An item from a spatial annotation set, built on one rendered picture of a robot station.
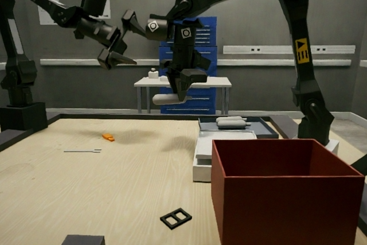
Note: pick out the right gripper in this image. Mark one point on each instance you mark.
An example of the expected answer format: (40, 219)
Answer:
(182, 59)

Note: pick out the black rectangular buckle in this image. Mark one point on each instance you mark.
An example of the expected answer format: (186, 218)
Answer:
(173, 215)

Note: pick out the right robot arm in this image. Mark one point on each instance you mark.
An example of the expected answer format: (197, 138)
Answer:
(307, 95)

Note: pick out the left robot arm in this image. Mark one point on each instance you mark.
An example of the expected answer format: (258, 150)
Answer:
(19, 71)

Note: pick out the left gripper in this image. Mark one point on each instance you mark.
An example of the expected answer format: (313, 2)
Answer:
(112, 36)

